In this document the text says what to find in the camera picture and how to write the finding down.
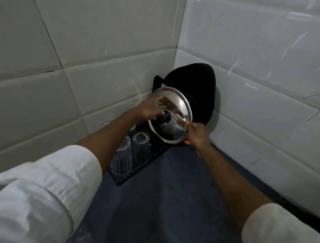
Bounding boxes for person's right hand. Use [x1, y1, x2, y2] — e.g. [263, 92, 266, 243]
[184, 121, 213, 152]

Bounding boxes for person's left hand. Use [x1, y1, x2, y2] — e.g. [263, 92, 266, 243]
[136, 96, 185, 121]

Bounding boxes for glass lid with black knob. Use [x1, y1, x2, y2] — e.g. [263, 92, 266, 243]
[148, 86, 192, 145]

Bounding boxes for person's right forearm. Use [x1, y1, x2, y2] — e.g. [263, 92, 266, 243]
[196, 144, 274, 232]

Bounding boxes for person's left forearm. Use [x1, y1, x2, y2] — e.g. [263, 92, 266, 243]
[74, 108, 143, 176]

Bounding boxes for smooth clear drinking glass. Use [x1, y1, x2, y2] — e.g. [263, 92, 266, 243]
[132, 131, 150, 162]

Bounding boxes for black drying tray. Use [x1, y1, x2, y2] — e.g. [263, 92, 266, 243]
[109, 75, 196, 186]

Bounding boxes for black flat pan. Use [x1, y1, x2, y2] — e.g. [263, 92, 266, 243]
[164, 63, 217, 127]

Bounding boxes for ribbed clear drinking glass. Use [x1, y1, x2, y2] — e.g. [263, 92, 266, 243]
[110, 135, 132, 176]

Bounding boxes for person's right white sleeve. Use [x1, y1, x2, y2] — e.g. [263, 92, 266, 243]
[241, 203, 320, 243]

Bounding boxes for person's white sleeve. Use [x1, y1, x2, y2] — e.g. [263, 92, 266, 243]
[0, 145, 103, 243]
[241, 203, 320, 243]

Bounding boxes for person's left white sleeve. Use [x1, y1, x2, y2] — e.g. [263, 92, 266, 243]
[0, 145, 103, 243]

